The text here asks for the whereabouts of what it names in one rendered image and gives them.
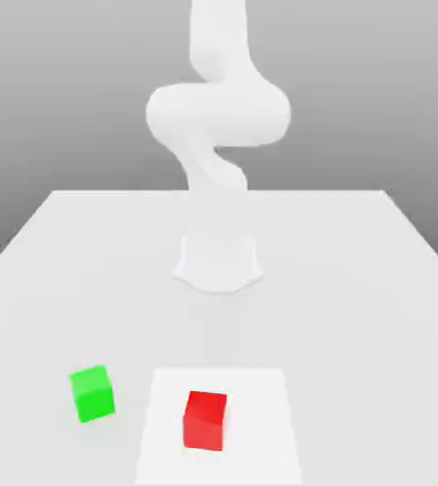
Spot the small red cube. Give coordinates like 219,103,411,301
181,389,229,453

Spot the small green cube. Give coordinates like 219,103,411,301
67,364,117,424

